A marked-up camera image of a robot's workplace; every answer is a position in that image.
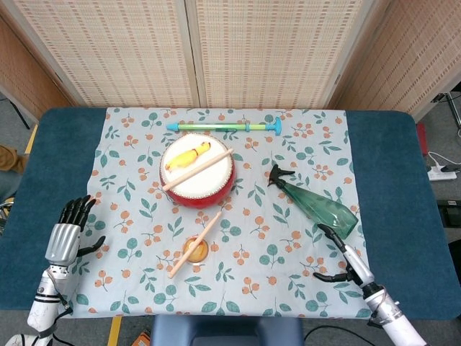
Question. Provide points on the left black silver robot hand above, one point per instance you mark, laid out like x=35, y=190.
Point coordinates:
x=63, y=245

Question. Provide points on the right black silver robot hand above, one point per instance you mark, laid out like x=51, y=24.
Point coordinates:
x=358, y=266

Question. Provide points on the green spray bottle black trigger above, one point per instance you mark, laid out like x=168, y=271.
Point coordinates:
x=320, y=207

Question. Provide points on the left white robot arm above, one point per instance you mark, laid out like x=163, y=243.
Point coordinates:
x=43, y=306

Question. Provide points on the black box device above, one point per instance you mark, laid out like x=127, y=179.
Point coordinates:
x=450, y=212

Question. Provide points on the blue table cover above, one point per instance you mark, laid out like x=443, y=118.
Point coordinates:
x=396, y=162

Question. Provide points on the floral printed tablecloth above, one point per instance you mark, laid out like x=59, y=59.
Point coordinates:
x=248, y=288

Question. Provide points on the white power strip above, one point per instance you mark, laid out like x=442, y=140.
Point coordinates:
x=439, y=176

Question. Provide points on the orange box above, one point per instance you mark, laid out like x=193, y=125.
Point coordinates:
x=143, y=340

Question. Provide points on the orange jelly cup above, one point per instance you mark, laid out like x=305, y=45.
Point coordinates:
x=201, y=252

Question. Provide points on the wooden drumstick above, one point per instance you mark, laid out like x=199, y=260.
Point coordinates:
x=201, y=234
x=196, y=170

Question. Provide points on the black stand leg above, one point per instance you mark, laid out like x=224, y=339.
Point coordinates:
x=18, y=111

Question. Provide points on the red flat object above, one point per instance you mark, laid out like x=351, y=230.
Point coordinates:
x=422, y=138

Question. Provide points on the blue padded seat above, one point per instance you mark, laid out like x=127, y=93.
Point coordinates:
x=227, y=329

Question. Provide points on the red drum white skin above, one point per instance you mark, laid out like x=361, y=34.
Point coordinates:
x=201, y=196

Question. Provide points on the yellow rubber chicken toy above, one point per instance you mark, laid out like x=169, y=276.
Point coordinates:
x=185, y=158

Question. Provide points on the black metal stand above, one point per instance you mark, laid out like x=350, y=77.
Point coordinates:
x=450, y=104

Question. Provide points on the green blue water squirter toy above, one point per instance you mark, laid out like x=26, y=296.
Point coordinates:
x=209, y=127

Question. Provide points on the bamboo folding screen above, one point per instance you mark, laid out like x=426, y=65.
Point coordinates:
x=252, y=54

